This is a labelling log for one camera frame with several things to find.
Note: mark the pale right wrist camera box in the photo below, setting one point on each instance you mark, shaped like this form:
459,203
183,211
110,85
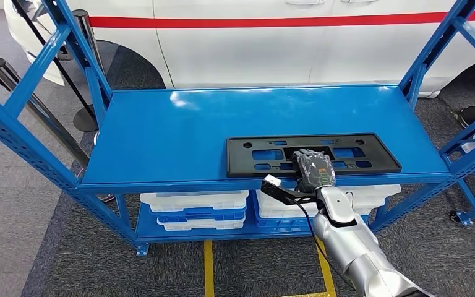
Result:
273,180

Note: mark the black plastic panel part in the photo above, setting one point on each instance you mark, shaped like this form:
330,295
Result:
241,164

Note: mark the blue plastic storage bin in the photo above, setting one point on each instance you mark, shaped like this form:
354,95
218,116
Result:
282,222
200,216

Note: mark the black round stanchion base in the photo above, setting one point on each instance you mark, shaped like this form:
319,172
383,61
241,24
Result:
473,117
65,53

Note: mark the chrome stanchion post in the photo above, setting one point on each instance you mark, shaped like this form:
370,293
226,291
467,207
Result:
86,32
51,123

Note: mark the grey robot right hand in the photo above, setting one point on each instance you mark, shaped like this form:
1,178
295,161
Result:
315,170

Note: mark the black pole with round base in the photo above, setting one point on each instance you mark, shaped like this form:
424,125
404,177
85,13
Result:
85,119

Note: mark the white car with red stripe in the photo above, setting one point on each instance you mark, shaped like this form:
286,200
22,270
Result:
262,53

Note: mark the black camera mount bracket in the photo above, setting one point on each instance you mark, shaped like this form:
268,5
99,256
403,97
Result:
290,196

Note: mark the large blue metal shelf rack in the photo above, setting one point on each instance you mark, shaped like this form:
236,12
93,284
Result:
221,123

